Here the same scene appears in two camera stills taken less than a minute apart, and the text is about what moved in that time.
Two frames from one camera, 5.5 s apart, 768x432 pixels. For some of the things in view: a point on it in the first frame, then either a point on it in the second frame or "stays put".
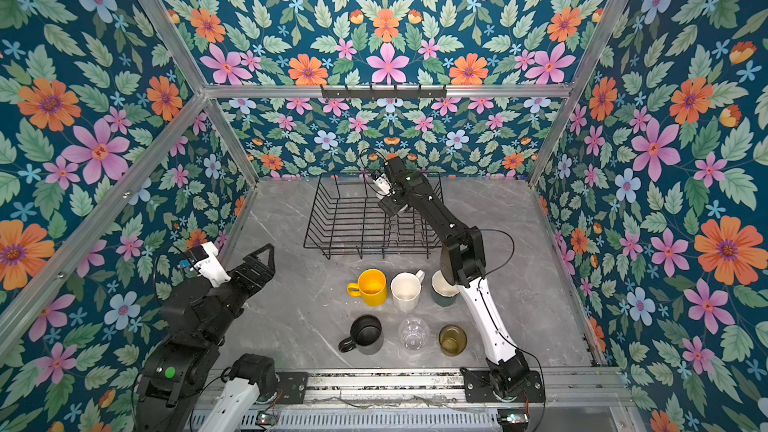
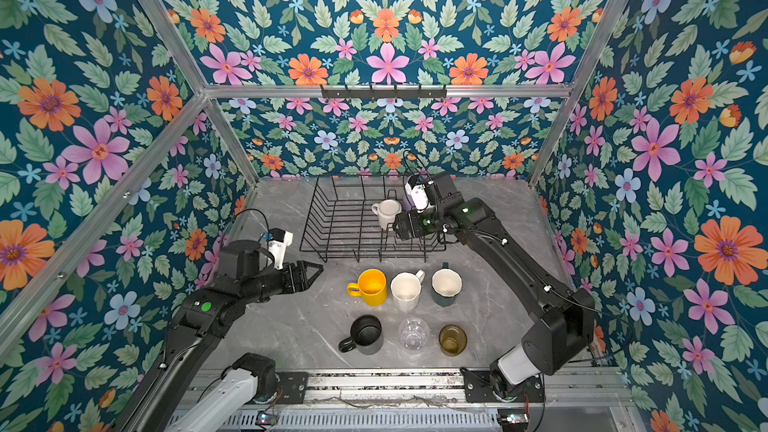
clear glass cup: x=414 y=334 stays put
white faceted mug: x=405 y=289 stays put
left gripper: x=265 y=271 to x=304 y=282
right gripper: x=389 y=206 to x=413 y=218
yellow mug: x=371 y=286 stays put
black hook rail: x=383 y=91 stays put
